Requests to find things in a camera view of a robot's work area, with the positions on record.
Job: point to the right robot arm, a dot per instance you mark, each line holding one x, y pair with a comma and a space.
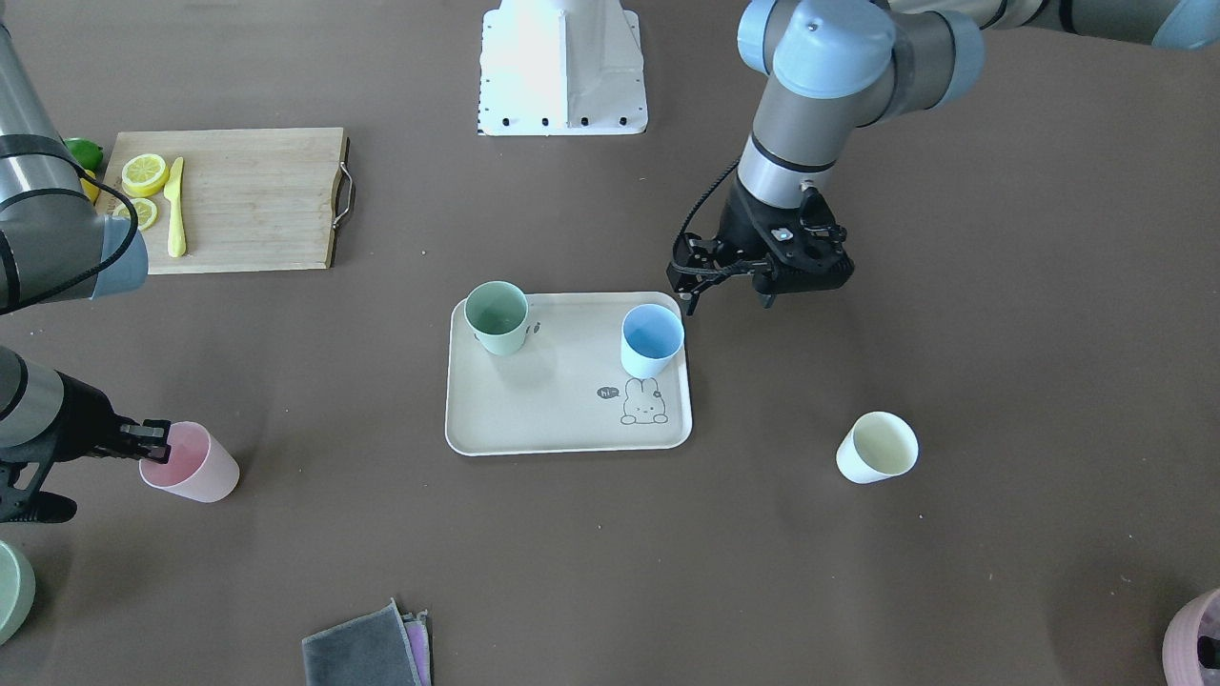
56, 247

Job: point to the green lime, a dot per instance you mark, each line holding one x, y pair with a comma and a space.
86, 153

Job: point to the grey folded cloth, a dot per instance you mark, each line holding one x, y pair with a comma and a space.
387, 647

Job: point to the blue cup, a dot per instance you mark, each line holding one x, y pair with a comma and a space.
651, 335

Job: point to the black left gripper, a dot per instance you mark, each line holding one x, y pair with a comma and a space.
741, 226

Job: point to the pink bowl with ice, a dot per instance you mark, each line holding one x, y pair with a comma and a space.
1189, 651

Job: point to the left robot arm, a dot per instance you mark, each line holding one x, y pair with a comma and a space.
833, 67

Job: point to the wooden cutting board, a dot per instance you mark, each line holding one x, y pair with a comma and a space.
252, 200

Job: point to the yellow plastic knife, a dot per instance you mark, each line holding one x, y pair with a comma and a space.
177, 244

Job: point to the whole lemon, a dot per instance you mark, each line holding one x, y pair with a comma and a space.
89, 187

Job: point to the green bowl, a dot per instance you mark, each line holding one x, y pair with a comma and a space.
18, 586

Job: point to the cream rabbit tray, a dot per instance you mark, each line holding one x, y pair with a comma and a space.
565, 390

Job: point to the pink cup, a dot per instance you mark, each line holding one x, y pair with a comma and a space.
198, 467

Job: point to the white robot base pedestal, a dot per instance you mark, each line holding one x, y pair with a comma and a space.
561, 68

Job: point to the cream cup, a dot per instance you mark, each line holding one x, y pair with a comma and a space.
879, 445

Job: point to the green cup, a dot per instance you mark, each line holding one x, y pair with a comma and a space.
497, 312

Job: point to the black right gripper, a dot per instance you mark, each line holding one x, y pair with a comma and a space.
84, 413

